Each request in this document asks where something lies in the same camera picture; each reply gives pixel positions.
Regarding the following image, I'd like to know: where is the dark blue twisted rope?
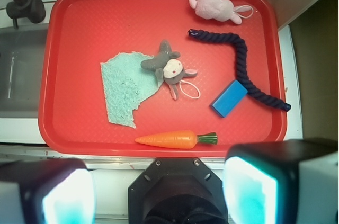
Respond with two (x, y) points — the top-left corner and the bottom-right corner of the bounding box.
(187, 28), (291, 113)

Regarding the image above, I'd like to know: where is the blue rectangular block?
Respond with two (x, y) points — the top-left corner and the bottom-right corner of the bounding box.
(210, 80), (247, 118)

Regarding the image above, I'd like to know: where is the teal terry cloth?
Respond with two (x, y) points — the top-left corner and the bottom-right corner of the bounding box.
(100, 52), (163, 129)

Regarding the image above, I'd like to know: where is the dark brown faucet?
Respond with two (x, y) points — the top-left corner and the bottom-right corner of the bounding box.
(6, 0), (46, 30)

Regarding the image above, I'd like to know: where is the orange plastic carrot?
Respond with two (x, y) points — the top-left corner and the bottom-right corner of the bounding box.
(135, 130), (218, 149)

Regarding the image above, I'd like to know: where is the red plastic tray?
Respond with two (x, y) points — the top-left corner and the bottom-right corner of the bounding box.
(38, 0), (287, 158)

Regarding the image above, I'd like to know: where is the pink plush bunny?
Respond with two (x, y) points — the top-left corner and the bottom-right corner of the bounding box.
(189, 0), (254, 25)

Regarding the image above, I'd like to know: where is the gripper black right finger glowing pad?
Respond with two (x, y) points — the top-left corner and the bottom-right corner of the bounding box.
(222, 138), (338, 223)

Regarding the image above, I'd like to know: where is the grey plush donkey toy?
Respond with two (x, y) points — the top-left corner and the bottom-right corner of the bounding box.
(140, 40), (201, 100)

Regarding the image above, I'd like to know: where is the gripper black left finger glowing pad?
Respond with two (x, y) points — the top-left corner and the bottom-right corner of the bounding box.
(1, 158), (96, 223)

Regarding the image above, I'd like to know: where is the steel sink basin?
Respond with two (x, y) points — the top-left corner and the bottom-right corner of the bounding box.
(1, 27), (47, 118)

